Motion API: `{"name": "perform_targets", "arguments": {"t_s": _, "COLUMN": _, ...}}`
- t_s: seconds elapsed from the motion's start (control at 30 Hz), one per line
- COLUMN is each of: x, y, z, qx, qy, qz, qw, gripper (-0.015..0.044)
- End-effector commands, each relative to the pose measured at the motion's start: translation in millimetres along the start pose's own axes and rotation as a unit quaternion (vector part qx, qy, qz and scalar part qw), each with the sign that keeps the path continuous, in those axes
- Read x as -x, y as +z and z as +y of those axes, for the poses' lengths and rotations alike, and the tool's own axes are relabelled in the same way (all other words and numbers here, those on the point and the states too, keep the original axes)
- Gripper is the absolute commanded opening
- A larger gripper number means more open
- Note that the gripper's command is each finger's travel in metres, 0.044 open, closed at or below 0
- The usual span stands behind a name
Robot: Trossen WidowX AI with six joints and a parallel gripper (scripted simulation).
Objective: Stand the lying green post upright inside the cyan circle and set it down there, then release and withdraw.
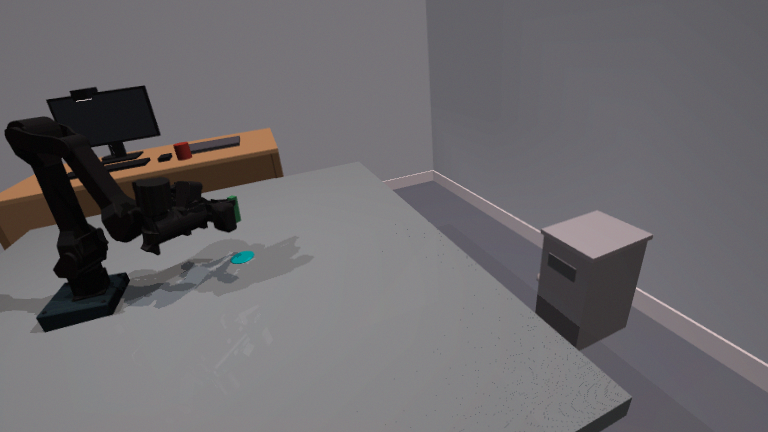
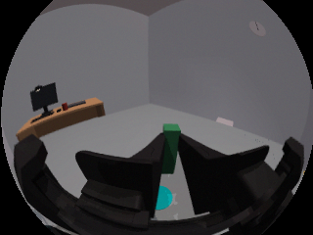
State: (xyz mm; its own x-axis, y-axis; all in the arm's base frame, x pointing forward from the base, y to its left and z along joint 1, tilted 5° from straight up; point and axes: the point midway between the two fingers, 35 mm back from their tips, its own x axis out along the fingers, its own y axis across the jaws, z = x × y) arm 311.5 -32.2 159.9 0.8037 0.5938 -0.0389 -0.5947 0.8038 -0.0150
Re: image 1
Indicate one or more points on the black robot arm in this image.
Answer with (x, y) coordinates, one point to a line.
(42, 142)

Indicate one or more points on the green rectangular block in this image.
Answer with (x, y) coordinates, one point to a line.
(236, 208)

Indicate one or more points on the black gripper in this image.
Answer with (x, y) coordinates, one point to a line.
(220, 212)

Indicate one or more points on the cyan circle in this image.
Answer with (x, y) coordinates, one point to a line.
(242, 257)

